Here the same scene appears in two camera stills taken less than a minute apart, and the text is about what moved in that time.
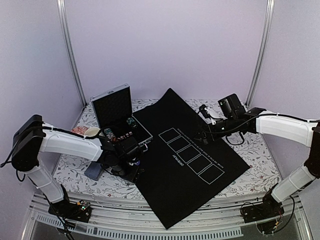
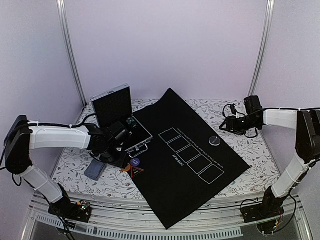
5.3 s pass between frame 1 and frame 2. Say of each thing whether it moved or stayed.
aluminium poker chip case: stayed
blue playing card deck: stayed
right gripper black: moved
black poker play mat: stayed
